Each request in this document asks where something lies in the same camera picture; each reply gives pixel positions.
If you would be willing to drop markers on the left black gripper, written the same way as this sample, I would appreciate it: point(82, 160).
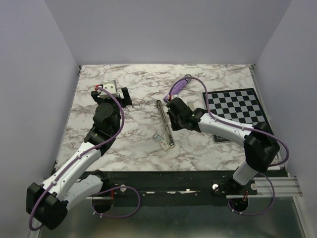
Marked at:
point(100, 100)

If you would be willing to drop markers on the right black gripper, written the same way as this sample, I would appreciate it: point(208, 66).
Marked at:
point(174, 126)

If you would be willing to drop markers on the stapler metal base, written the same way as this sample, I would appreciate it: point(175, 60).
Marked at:
point(165, 126)

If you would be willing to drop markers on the staple tray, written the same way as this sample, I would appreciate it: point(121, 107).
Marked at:
point(157, 137)

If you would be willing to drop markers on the white staple box sleeve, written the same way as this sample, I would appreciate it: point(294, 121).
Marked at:
point(164, 144)

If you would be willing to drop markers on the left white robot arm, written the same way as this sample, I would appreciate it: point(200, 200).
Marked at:
point(50, 201)

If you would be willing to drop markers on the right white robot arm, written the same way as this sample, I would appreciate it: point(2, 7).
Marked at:
point(260, 146)

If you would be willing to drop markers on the purple glitter microphone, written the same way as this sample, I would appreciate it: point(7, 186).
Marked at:
point(178, 87)

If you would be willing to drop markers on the black white checkerboard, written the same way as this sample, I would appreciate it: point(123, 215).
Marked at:
point(239, 105)

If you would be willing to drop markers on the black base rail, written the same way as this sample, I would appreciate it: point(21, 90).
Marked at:
point(158, 189)

